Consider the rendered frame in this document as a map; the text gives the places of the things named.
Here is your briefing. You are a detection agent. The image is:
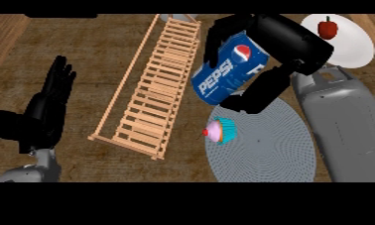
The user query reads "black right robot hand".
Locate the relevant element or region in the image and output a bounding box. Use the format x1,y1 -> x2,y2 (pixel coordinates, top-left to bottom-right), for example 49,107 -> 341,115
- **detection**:
203,13 -> 337,115

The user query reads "grey round placemat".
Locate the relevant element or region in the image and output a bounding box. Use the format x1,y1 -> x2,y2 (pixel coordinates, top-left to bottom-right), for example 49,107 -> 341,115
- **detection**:
204,90 -> 318,183

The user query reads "red bell pepper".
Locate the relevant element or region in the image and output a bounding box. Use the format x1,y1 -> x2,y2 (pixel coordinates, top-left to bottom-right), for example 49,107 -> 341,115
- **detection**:
316,15 -> 340,41

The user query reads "wooden tiered shelf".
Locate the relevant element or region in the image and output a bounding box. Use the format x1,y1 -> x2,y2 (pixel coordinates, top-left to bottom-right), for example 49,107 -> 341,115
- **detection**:
87,14 -> 204,161

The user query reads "pink cupcake with teal wrapper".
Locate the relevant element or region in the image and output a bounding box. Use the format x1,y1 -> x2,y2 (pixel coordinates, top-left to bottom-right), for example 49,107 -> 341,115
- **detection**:
203,116 -> 239,145

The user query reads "blue soda can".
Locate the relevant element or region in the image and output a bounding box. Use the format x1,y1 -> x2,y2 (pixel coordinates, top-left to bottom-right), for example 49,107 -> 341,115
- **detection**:
191,31 -> 272,106

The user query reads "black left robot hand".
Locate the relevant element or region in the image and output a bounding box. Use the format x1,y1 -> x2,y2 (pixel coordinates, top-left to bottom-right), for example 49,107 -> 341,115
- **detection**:
0,55 -> 79,155

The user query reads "white plate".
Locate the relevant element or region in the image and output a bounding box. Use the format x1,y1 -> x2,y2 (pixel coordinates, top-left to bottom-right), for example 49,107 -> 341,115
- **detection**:
299,14 -> 375,69

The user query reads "pale grey round object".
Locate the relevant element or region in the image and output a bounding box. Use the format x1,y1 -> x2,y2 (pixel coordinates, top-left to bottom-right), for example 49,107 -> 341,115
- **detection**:
160,14 -> 200,23

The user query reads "light wooden panel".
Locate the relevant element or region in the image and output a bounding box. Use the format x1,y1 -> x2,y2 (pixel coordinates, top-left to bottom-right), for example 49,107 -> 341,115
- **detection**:
0,14 -> 33,61

